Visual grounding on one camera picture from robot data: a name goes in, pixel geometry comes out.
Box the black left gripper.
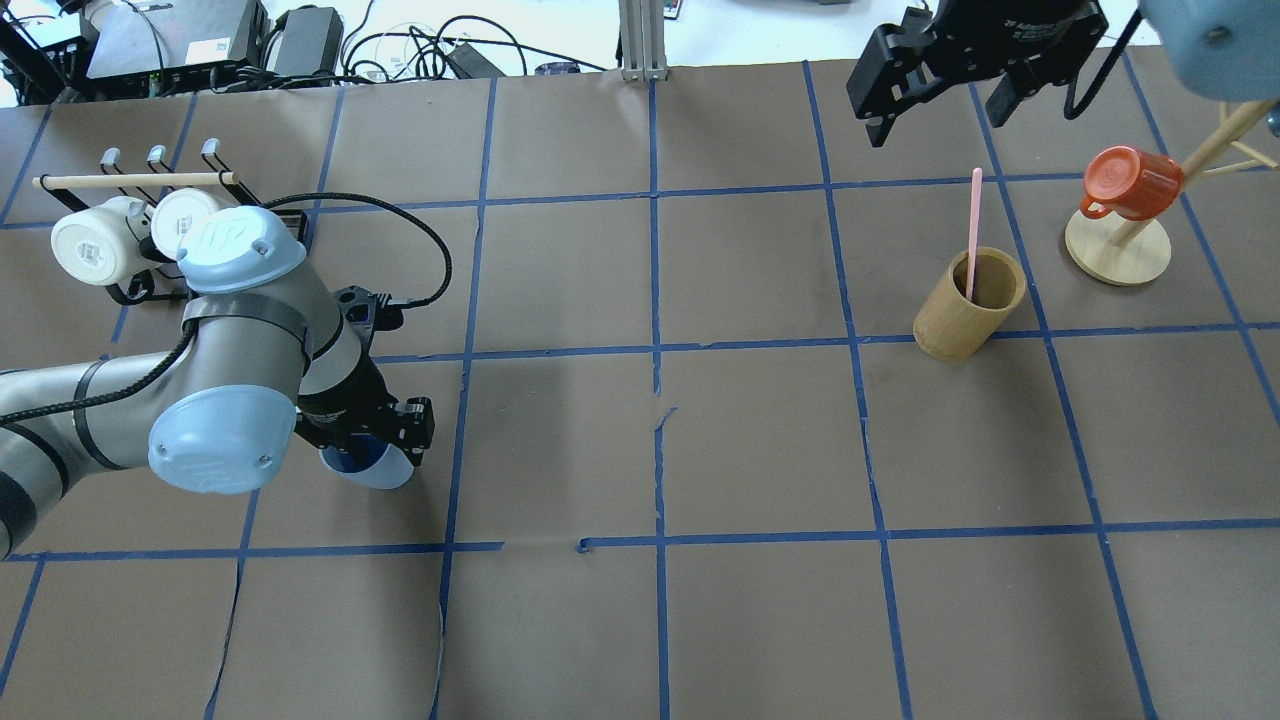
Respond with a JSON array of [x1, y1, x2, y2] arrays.
[[294, 286, 435, 470]]

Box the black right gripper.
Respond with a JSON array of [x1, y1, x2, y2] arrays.
[[846, 1, 1108, 149]]

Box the light blue plastic cup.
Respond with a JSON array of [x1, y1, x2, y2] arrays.
[[319, 445, 415, 489]]

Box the pink chopstick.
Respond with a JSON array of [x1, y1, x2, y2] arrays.
[[964, 167, 984, 304]]

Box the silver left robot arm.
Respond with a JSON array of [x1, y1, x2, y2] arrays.
[[1, 206, 435, 555]]

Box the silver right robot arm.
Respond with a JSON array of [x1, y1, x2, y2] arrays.
[[846, 1, 1279, 147]]

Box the orange mug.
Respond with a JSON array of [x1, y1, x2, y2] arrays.
[[1079, 145, 1185, 222]]

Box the bamboo cylindrical holder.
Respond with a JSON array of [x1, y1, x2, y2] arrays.
[[911, 246, 1027, 363]]

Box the wooden mug tree stand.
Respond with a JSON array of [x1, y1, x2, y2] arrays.
[[1064, 99, 1277, 287]]

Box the white ceramic mug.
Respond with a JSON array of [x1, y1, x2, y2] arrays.
[[50, 196, 166, 287], [150, 187, 236, 263]]

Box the wooden rack dowel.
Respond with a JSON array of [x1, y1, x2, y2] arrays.
[[31, 170, 241, 192]]

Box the black power brick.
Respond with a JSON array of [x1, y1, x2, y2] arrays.
[[266, 6, 344, 77]]

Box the black computer box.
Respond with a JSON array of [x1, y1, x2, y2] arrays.
[[87, 1, 269, 83]]

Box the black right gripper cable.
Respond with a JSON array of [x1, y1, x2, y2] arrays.
[[1062, 8, 1143, 120]]

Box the black wire cup rack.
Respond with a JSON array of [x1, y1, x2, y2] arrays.
[[99, 138, 311, 306]]

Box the aluminium frame post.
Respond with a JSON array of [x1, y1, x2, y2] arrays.
[[618, 0, 669, 82]]

